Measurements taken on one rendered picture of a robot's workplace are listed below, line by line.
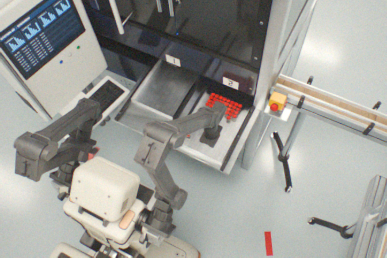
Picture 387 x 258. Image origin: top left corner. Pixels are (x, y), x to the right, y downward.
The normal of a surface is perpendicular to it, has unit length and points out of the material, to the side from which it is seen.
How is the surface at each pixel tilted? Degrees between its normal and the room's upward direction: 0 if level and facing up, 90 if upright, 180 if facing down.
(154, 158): 24
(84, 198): 48
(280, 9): 90
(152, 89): 0
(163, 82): 0
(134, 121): 0
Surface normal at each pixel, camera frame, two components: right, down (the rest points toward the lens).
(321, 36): -0.05, -0.50
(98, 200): -0.36, 0.25
